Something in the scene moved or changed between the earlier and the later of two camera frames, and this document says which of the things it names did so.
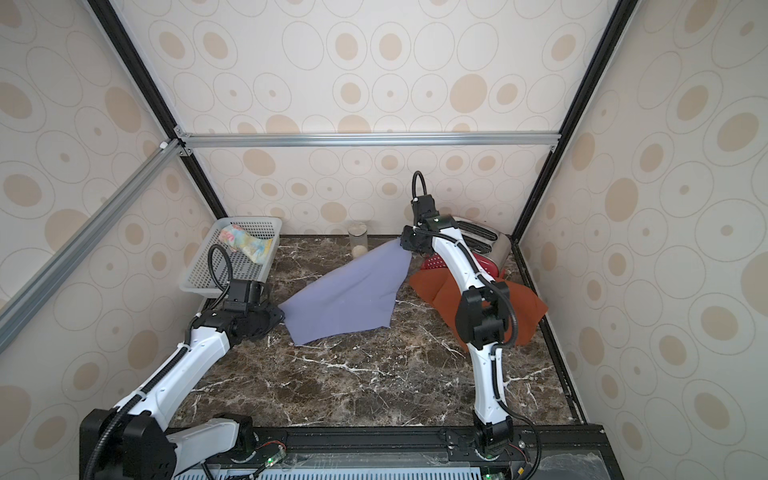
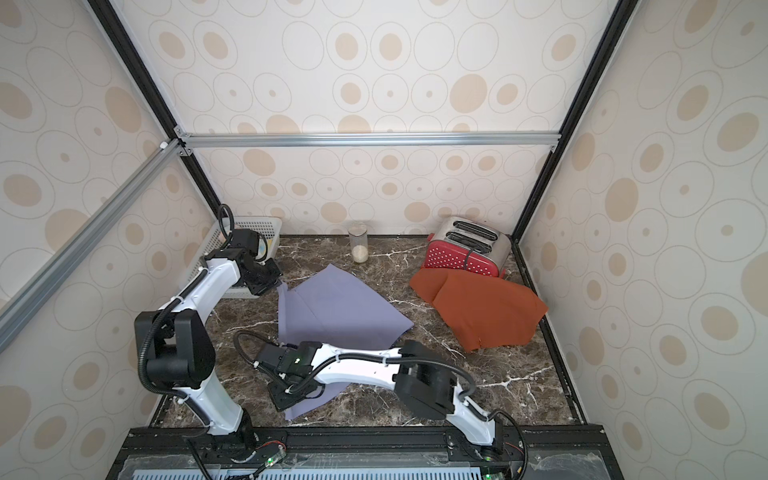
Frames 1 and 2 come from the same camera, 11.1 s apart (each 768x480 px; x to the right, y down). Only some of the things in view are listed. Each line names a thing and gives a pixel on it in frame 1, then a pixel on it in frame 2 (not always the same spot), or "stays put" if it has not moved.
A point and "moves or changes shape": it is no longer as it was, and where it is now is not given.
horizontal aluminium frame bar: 492,140 stays put
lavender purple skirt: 355,296 moves or changes shape
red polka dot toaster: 488,248 stays put
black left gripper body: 266,319 → 265,275
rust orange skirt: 439,288 stays put
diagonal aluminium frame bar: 48,275 stays put
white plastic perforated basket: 235,248 stays put
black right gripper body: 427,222 → 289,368
